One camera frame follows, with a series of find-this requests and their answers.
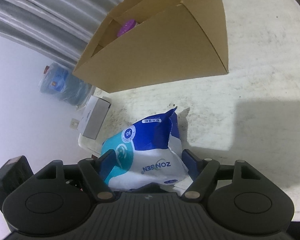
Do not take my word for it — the blue white wet wipes pack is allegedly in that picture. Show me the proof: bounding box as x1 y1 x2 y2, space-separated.
101 109 188 191

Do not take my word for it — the white box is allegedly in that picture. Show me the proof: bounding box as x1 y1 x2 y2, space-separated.
77 95 111 140

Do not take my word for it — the purple air freshener jar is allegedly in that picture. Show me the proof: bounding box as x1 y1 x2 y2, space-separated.
117 19 138 37

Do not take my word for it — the blue water jug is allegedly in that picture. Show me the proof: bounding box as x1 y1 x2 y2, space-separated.
39 62 91 107

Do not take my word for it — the brown cardboard box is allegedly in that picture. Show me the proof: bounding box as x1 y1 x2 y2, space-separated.
73 0 229 93

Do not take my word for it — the grey curtain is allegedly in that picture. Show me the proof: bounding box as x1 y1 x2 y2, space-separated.
0 0 123 69

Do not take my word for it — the white wall socket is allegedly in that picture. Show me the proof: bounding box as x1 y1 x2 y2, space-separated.
70 119 79 129

